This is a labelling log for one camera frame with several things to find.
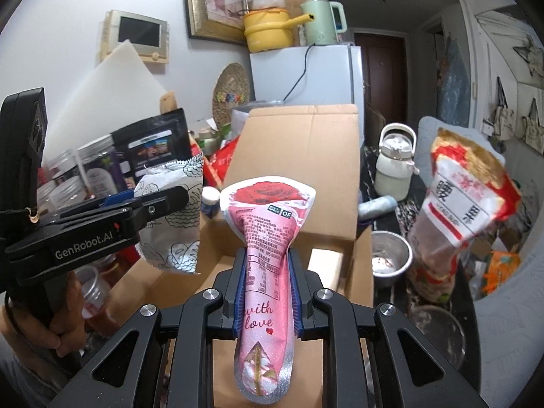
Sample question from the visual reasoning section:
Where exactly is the grey lying bottle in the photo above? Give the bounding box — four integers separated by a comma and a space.
358, 195, 397, 222

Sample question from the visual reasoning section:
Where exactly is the yellow pot with handle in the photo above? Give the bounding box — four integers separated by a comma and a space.
243, 7, 315, 53

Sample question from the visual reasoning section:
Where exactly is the dark jar green label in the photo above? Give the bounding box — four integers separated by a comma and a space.
78, 135, 127, 199

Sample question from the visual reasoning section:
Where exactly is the stainless steel bowl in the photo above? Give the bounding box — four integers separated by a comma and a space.
372, 230, 413, 289

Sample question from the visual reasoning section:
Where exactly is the black power cable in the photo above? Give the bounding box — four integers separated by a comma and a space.
282, 44, 316, 104

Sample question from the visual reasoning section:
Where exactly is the large red cashew bag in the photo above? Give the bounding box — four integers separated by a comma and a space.
408, 128, 521, 303

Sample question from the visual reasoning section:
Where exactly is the white cream water jug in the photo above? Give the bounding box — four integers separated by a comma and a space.
373, 122, 420, 202

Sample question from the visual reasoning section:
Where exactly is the white bread print snack bag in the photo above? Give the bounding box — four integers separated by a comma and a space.
135, 154, 204, 274

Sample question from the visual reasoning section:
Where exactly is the small white blue bottle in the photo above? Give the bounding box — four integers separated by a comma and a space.
201, 186, 220, 219

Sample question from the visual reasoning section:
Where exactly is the light green electric kettle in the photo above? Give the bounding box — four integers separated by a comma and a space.
301, 0, 347, 45

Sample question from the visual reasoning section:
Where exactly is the beige wall intercom panel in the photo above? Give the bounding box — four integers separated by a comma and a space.
100, 10, 170, 64

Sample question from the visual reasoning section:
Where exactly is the pink rose snack pouch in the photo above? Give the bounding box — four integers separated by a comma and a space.
219, 176, 316, 405

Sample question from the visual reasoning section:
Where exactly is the white refrigerator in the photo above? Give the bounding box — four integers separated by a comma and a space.
250, 43, 364, 143

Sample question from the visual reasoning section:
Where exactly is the gold framed picture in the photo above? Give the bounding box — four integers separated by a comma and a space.
186, 0, 248, 45

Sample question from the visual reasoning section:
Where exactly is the brown cardboard box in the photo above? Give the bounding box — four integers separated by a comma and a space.
106, 103, 375, 408

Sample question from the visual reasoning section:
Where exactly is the clear glass mug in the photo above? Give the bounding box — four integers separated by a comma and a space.
408, 305, 466, 370

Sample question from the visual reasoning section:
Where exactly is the light grey sofa chair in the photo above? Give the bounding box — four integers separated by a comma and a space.
475, 241, 543, 407

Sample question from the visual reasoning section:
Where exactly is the black standing pouch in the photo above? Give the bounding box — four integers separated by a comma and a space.
110, 108, 193, 188

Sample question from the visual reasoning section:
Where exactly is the woven round fan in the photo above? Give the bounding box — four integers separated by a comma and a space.
212, 63, 250, 129

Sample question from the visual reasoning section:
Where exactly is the red bag behind box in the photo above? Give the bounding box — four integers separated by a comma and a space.
203, 137, 239, 191

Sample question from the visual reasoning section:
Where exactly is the person's left hand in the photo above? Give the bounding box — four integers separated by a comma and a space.
1, 272, 86, 357

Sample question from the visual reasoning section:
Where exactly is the white rectangular snack box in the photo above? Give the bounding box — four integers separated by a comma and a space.
308, 249, 343, 290

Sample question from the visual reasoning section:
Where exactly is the dark brown door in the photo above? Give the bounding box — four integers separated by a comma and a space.
354, 32, 408, 123

